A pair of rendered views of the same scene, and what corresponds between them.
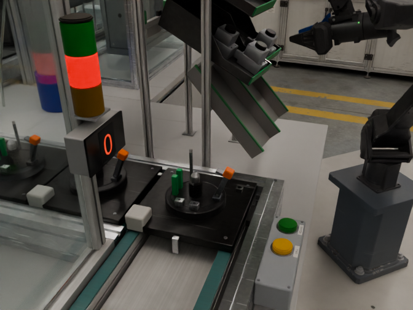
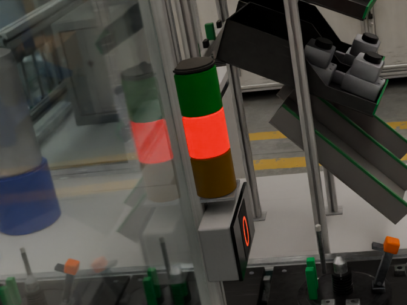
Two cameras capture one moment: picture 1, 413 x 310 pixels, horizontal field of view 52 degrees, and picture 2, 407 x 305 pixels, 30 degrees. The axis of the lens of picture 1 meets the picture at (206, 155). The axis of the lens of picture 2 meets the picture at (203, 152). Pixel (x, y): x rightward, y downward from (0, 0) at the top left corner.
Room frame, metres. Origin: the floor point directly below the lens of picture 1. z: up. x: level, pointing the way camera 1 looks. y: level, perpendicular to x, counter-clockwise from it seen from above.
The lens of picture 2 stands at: (-0.17, 0.26, 1.62)
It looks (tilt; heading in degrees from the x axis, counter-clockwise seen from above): 21 degrees down; 356
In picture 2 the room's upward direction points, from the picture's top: 11 degrees counter-clockwise
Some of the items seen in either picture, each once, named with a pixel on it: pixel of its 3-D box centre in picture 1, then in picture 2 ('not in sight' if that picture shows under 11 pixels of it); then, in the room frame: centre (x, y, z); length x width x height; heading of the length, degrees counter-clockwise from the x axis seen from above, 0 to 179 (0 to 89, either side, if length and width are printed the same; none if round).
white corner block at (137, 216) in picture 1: (138, 218); not in sight; (0.73, 0.15, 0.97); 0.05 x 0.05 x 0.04; 72
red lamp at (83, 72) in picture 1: (83, 68); (205, 131); (0.65, 0.20, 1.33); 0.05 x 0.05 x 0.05
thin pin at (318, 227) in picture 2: (191, 164); (321, 249); (0.86, 0.04, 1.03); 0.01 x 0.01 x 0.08
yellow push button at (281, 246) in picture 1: (282, 247); not in sight; (0.65, -0.15, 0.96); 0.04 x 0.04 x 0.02
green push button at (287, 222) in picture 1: (287, 226); not in sight; (0.72, -0.17, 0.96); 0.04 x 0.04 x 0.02
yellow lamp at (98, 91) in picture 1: (87, 98); (212, 170); (0.65, 0.20, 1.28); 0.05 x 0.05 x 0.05
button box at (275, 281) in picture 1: (281, 259); not in sight; (0.65, -0.15, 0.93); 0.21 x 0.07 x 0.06; 162
